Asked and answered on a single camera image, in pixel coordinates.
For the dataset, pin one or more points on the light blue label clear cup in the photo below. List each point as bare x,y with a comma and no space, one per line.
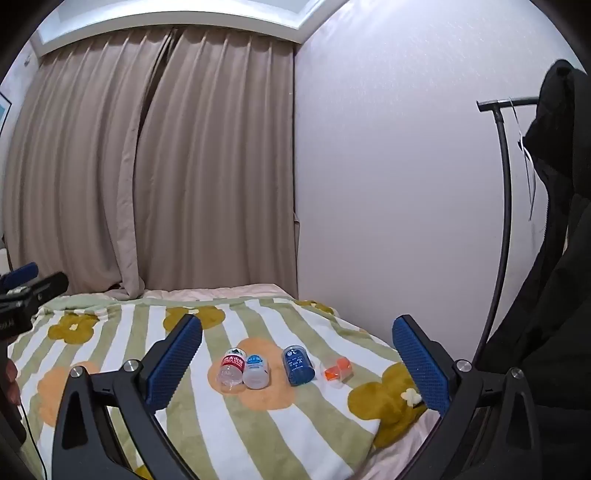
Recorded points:
256,370

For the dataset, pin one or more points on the orange print clear cup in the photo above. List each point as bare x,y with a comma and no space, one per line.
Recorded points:
338,370

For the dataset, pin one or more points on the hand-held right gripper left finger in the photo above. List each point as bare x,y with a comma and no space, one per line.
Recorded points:
178,357

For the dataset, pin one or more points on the framed wall picture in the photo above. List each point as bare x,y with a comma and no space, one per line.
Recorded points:
3,113

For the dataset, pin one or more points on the floral striped blanket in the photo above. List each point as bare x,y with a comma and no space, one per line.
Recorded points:
295,415

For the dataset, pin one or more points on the red label clear cup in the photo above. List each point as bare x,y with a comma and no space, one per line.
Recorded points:
231,370

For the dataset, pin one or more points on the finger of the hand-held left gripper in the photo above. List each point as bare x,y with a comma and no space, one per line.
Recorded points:
46,284
24,271

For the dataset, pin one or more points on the dark blue cup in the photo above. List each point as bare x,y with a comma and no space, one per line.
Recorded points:
298,365

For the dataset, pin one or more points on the person's left hand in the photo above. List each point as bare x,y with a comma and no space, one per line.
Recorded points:
9,381

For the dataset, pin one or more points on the beige curtain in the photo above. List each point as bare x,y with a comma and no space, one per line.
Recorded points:
221,175
78,175

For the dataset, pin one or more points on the black coat rack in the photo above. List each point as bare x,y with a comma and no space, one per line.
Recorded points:
508,194

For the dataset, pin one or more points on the black coat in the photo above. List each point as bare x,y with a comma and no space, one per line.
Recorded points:
558,300

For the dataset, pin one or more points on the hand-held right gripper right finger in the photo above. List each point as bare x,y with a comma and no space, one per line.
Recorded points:
420,360

